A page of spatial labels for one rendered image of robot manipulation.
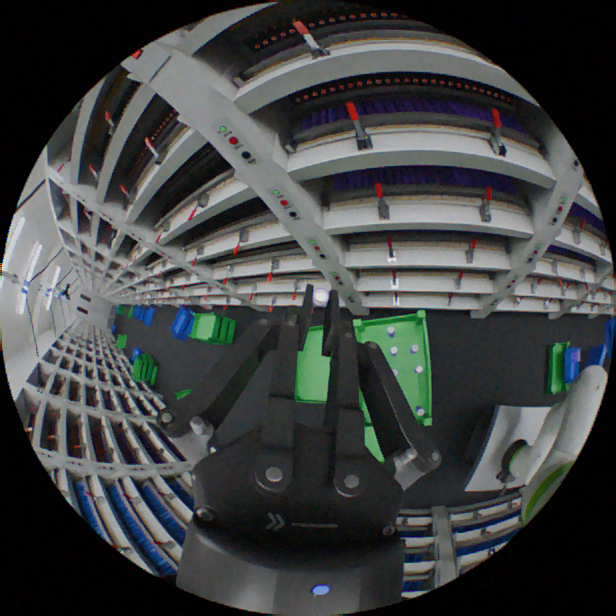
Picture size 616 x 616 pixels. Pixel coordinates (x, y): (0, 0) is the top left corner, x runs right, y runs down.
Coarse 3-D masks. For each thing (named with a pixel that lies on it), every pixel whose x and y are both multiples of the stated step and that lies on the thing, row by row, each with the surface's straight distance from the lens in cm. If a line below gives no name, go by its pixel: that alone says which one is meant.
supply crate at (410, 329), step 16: (368, 320) 57; (384, 320) 58; (400, 320) 60; (416, 320) 60; (368, 336) 61; (384, 336) 61; (400, 336) 61; (416, 336) 61; (384, 352) 60; (400, 352) 60; (416, 352) 60; (400, 368) 59; (400, 384) 59; (416, 384) 60; (416, 400) 60; (368, 416) 61; (416, 416) 61
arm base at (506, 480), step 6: (516, 444) 97; (522, 444) 97; (510, 450) 96; (516, 450) 95; (504, 456) 97; (510, 456) 95; (504, 462) 97; (504, 468) 101; (498, 474) 101; (504, 474) 99; (510, 474) 99; (504, 480) 99; (510, 480) 101; (504, 486) 104
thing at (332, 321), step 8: (336, 296) 19; (328, 304) 19; (336, 304) 17; (328, 312) 18; (336, 312) 16; (328, 320) 16; (336, 320) 15; (328, 328) 15; (336, 328) 14; (328, 336) 15; (336, 336) 15; (328, 344) 15; (328, 352) 16
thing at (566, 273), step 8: (576, 256) 113; (536, 264) 85; (544, 264) 89; (560, 264) 98; (592, 264) 128; (536, 272) 85; (544, 272) 88; (560, 272) 97; (568, 272) 103; (576, 272) 110; (592, 272) 128; (576, 280) 112; (584, 280) 116; (592, 280) 126
